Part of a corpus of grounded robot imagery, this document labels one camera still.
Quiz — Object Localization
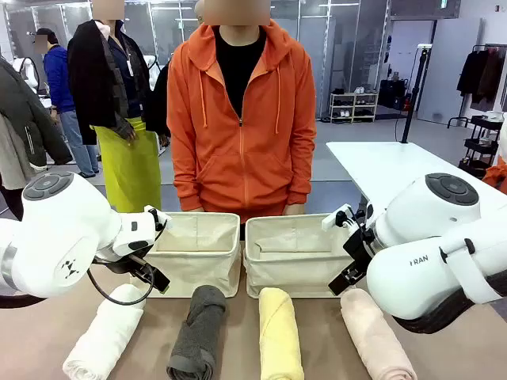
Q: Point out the person orange top dark trousers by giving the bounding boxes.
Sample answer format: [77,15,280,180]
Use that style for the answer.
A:
[481,155,507,196]

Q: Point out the pink towel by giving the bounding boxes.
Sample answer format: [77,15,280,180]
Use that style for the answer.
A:
[340,287,418,380]

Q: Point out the black luggage bags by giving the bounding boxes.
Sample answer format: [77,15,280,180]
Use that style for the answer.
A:
[378,78,410,111]

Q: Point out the white towel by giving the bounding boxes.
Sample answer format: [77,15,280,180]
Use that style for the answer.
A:
[62,283,146,380]

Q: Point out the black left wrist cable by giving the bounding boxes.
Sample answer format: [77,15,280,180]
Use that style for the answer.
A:
[86,259,156,306]

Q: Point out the person black coat yellow skirt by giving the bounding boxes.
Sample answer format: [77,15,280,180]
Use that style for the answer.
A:
[66,0,172,215]

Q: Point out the yellow towel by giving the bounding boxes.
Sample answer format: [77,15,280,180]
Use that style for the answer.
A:
[258,287,305,380]

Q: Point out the black trolley cart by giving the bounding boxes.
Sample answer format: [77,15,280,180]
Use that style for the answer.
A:
[458,113,505,180]

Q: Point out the clothes rack with dark coats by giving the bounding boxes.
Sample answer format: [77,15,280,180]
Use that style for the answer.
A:
[456,42,507,112]

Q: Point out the person in orange hoodie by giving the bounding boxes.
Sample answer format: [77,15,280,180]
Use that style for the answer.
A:
[166,0,318,217]

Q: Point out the black right arm hose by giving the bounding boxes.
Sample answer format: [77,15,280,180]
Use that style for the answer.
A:
[390,272,507,336]

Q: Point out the cream fabric basket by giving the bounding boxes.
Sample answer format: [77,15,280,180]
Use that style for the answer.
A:
[142,211,242,299]
[242,213,360,299]

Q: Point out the person in blue jacket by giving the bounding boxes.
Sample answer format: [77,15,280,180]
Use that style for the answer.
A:
[33,27,101,179]

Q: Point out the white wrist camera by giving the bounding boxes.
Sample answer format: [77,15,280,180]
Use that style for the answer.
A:
[321,203,354,232]
[143,204,173,239]

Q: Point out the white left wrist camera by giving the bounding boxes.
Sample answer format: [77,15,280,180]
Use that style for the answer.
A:
[143,204,173,239]

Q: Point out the black pole with white top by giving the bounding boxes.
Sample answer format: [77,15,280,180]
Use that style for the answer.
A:
[399,42,433,145]

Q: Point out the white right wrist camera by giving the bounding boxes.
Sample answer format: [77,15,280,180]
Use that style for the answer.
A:
[321,203,354,232]

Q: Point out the wooden shoe rack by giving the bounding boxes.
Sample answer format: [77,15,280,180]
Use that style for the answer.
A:
[329,90,380,124]

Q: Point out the person in dark grey coat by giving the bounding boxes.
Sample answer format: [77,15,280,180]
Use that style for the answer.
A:
[0,57,74,222]

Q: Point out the dark grey towel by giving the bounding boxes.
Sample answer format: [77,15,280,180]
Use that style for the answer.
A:
[166,284,227,380]

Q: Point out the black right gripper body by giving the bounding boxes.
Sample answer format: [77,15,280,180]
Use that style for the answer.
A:
[342,228,378,276]

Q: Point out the white table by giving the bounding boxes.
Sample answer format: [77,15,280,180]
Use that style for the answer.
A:
[325,140,507,223]

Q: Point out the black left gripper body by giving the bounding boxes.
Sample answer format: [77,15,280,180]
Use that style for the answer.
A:
[93,253,162,287]

